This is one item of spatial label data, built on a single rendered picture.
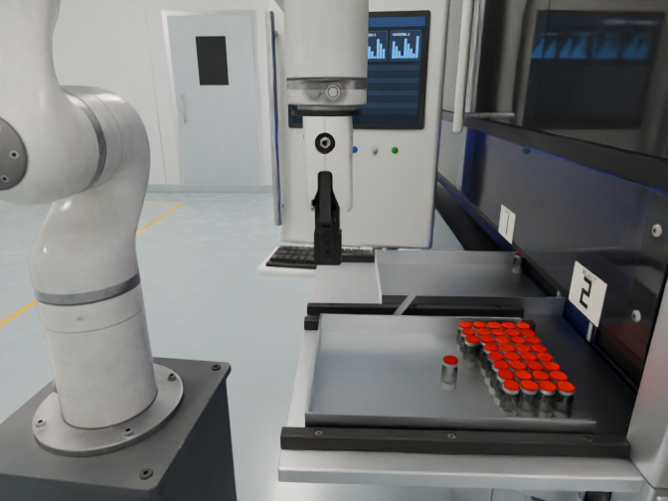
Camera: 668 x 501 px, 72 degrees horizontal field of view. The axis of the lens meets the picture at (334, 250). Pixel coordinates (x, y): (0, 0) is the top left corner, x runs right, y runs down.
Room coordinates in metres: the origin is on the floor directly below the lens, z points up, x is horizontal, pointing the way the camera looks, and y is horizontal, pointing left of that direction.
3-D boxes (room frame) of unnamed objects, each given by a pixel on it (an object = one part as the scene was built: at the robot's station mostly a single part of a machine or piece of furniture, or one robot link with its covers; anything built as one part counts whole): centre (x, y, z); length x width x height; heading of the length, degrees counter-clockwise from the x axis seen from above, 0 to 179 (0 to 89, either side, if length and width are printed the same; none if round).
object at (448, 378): (0.55, -0.16, 0.90); 0.02 x 0.02 x 0.04
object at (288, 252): (1.26, -0.01, 0.82); 0.40 x 0.14 x 0.02; 81
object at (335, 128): (0.51, 0.01, 1.21); 0.10 x 0.08 x 0.11; 178
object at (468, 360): (0.61, -0.21, 0.91); 0.02 x 0.02 x 0.05
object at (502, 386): (0.57, -0.23, 0.91); 0.18 x 0.02 x 0.05; 178
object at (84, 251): (0.57, 0.31, 1.16); 0.19 x 0.12 x 0.24; 175
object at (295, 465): (0.75, -0.19, 0.87); 0.70 x 0.48 x 0.02; 178
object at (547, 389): (0.57, -0.27, 0.91); 0.18 x 0.02 x 0.05; 178
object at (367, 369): (0.58, -0.14, 0.90); 0.34 x 0.26 x 0.04; 88
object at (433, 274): (0.91, -0.26, 0.90); 0.34 x 0.26 x 0.04; 88
